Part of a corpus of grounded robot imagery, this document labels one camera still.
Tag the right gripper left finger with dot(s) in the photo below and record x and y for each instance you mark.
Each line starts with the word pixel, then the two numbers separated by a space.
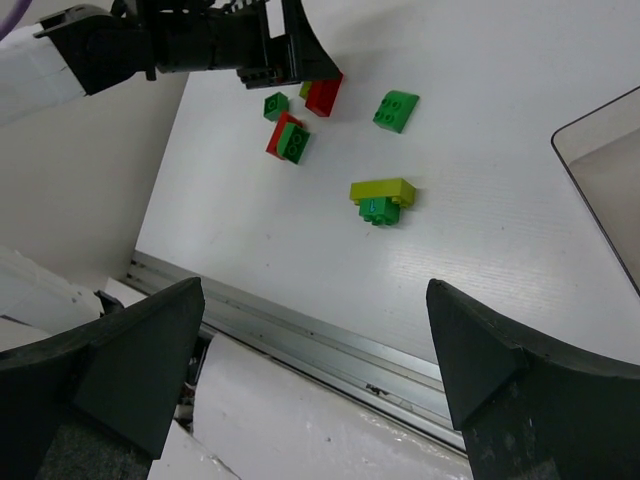
pixel 97 401

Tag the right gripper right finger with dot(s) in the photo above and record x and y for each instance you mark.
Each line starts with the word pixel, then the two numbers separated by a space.
pixel 530 406

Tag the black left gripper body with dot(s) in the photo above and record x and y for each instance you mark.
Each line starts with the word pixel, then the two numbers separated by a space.
pixel 194 36

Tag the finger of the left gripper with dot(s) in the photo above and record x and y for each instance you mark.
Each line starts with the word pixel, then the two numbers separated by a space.
pixel 297 55

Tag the yellow-green small lego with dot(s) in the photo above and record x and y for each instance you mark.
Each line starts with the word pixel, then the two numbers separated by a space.
pixel 305 89

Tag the small green square lego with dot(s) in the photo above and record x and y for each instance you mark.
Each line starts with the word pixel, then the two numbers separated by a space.
pixel 274 105

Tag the red lego stepped brick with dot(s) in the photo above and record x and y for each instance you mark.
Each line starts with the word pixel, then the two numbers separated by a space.
pixel 281 123

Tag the yellow-green long lego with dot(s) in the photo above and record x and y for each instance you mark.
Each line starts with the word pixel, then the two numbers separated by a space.
pixel 400 191

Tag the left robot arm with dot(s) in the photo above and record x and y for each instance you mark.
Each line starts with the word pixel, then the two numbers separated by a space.
pixel 84 50

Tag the white glossy cover plate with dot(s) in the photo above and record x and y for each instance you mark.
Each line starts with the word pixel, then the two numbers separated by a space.
pixel 265 421

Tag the clear compartment container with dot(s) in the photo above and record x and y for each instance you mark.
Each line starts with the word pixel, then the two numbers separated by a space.
pixel 600 152

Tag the aluminium front rail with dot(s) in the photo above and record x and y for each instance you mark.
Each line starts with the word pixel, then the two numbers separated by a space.
pixel 402 387

